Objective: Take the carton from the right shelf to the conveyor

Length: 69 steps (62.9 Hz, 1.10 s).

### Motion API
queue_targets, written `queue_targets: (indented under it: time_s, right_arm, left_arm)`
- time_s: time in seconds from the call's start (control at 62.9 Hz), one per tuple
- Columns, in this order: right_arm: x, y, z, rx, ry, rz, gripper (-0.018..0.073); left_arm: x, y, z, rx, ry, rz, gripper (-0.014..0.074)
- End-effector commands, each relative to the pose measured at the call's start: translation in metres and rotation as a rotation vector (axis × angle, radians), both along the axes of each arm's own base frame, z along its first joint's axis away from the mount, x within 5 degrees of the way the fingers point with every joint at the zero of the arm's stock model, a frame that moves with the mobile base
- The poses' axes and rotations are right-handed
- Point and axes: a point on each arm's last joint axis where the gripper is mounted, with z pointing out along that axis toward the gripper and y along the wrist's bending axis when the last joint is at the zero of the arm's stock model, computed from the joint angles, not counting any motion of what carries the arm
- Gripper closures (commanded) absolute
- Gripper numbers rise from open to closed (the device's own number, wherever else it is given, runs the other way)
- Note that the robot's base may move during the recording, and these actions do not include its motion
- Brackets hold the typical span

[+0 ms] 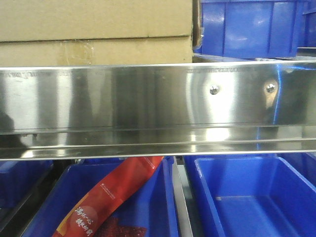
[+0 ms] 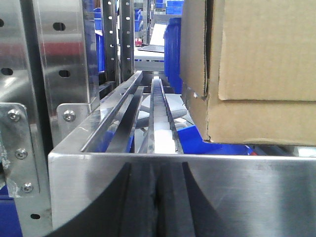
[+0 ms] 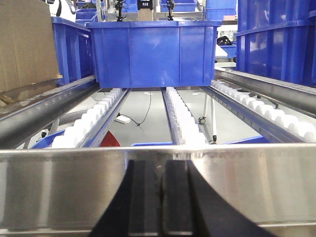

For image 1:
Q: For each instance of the brown cardboard carton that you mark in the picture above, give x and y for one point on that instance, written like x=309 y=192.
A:
x=98 y=32

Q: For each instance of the grey steel shelf divider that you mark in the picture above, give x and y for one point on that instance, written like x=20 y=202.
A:
x=181 y=193

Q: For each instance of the blue bin on upper shelf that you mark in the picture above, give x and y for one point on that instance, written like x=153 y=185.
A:
x=251 y=28

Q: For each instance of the round steel screw left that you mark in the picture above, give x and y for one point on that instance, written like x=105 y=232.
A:
x=214 y=89

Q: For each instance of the round steel screw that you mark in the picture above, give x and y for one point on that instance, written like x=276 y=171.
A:
x=270 y=88
x=214 y=89

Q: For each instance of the blue bin with red packet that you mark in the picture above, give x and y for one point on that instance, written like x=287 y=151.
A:
x=151 y=207

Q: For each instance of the empty blue plastic bin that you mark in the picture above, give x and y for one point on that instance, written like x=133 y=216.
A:
x=251 y=196

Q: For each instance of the round steel screw right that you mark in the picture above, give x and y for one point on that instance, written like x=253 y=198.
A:
x=270 y=88

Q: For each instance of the red snack packet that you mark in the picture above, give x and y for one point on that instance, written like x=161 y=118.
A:
x=96 y=206

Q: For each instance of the blue bin at lower left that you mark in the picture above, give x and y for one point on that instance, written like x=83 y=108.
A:
x=18 y=177

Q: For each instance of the blue bin at far right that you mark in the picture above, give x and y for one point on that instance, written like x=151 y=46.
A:
x=308 y=35

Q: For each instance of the stainless steel shelf rail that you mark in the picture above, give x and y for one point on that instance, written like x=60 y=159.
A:
x=155 y=110

